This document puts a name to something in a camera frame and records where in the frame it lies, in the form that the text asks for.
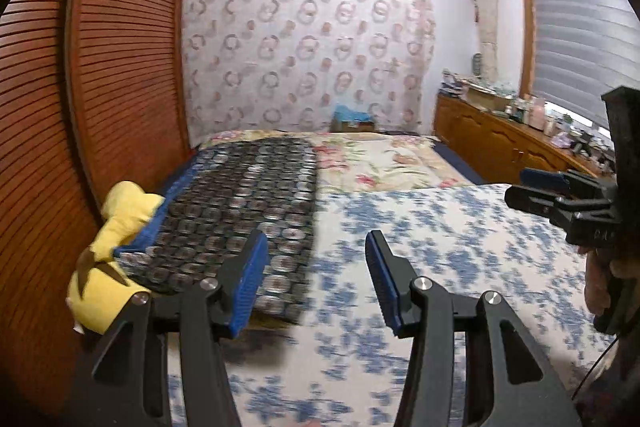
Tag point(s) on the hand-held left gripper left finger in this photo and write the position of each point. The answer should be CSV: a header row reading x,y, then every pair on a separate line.
x,y
247,287

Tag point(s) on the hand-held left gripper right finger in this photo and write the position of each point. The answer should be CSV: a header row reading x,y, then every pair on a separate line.
x,y
382,277

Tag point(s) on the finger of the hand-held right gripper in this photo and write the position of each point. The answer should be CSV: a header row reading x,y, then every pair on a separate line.
x,y
530,199
542,178

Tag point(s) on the navy patterned satin robe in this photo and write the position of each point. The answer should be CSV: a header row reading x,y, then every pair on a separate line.
x,y
240,192

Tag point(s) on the person's right hand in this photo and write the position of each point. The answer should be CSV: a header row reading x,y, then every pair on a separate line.
x,y
597,282

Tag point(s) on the black tool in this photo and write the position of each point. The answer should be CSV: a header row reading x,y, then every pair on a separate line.
x,y
582,143

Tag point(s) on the lilac tissue pack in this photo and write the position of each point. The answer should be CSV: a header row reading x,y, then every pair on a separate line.
x,y
563,140

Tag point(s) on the pink bottle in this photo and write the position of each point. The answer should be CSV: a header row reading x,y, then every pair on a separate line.
x,y
537,114

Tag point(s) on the wooden sideboard cabinet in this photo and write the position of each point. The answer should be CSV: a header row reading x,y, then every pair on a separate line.
x,y
480,132

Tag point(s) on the navy bed cover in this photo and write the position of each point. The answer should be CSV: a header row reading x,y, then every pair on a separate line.
x,y
460,164

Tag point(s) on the bed with blue floral sheet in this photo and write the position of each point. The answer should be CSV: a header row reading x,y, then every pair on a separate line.
x,y
450,227

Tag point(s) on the shallow cardboard box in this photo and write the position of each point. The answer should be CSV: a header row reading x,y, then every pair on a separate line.
x,y
485,99

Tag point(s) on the rose floral bedsheet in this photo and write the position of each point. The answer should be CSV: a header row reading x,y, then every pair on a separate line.
x,y
380,162

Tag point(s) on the grey window blind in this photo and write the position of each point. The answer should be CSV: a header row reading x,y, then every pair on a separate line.
x,y
575,32

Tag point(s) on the pile of papers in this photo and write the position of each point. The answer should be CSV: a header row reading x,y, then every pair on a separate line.
x,y
452,84

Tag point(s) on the small white fan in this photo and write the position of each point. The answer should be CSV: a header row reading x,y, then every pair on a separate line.
x,y
477,64

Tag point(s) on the yellow plush toy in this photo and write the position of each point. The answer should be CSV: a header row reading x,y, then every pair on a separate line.
x,y
120,227

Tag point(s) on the small cardboard box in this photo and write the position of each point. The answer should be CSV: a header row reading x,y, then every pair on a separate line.
x,y
352,127

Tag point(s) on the light blue cloth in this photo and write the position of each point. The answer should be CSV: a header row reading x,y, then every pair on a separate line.
x,y
350,113

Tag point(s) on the tied cream curtain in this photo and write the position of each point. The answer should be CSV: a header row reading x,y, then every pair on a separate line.
x,y
485,7

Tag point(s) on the wooden louvered wardrobe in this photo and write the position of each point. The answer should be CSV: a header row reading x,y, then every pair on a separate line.
x,y
125,57

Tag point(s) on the wooden window frame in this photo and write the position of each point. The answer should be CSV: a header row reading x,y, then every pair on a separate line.
x,y
526,32

